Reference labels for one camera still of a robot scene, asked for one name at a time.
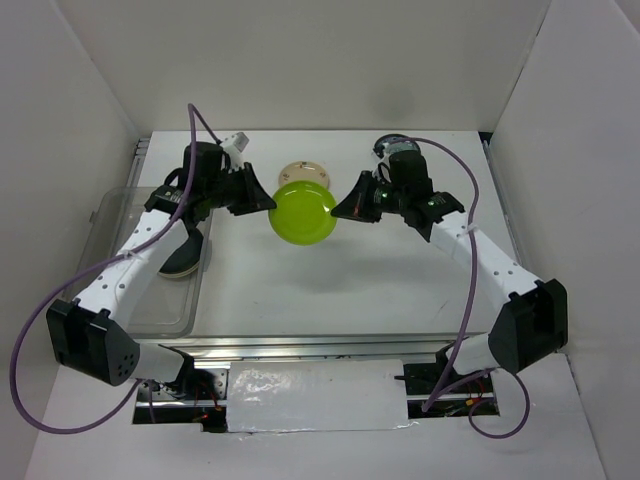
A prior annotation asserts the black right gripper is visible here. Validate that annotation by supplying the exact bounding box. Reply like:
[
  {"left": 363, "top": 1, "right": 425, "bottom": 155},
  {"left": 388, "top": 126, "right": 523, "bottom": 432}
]
[{"left": 331, "top": 170, "right": 408, "bottom": 223}]

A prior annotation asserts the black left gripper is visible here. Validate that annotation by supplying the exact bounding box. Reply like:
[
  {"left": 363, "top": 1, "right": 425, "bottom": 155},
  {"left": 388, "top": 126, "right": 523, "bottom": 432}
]
[{"left": 206, "top": 162, "right": 277, "bottom": 217}]

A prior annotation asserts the lime green plate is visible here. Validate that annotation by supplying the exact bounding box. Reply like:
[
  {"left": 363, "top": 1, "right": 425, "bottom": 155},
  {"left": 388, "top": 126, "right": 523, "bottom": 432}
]
[{"left": 268, "top": 180, "right": 337, "bottom": 246}]

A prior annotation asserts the cream floral plate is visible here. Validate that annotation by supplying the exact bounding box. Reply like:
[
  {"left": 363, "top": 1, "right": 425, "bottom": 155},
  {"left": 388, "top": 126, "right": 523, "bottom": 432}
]
[{"left": 278, "top": 161, "right": 330, "bottom": 189}]

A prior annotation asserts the blue white plate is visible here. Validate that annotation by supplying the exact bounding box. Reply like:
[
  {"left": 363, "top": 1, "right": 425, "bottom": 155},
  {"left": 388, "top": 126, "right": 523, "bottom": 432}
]
[{"left": 372, "top": 133, "right": 421, "bottom": 159}]

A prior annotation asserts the glossy black plate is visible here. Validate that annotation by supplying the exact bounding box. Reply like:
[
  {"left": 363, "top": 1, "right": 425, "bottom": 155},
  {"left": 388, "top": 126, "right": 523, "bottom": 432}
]
[{"left": 158, "top": 230, "right": 204, "bottom": 279}]

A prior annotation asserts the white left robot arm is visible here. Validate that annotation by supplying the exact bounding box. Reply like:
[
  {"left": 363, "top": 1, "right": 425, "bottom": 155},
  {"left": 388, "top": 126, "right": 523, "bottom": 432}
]
[{"left": 46, "top": 132, "right": 276, "bottom": 399}]

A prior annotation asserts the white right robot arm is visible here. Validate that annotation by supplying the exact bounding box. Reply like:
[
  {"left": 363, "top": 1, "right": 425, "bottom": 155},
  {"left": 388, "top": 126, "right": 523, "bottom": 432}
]
[{"left": 331, "top": 150, "right": 569, "bottom": 392}]

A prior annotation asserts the clear plastic bin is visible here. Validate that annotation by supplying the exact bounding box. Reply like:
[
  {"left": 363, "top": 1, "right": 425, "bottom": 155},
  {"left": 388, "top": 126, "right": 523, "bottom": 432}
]
[{"left": 63, "top": 187, "right": 211, "bottom": 339}]

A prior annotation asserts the white cover panel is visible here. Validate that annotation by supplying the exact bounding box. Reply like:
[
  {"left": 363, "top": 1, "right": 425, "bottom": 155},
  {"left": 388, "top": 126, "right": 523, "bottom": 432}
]
[{"left": 226, "top": 360, "right": 409, "bottom": 433}]

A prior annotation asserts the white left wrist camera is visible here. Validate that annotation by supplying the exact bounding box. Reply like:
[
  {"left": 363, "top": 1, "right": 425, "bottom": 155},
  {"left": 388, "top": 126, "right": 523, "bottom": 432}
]
[{"left": 220, "top": 132, "right": 249, "bottom": 170}]

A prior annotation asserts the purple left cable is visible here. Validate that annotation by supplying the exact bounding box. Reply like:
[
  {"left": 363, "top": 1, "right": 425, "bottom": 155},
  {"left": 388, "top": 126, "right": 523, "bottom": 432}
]
[{"left": 10, "top": 103, "right": 226, "bottom": 434}]

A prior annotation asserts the aluminium front rail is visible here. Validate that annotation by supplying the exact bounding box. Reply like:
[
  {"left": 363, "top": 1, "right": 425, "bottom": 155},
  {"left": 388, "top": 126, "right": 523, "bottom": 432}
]
[{"left": 77, "top": 333, "right": 501, "bottom": 362}]

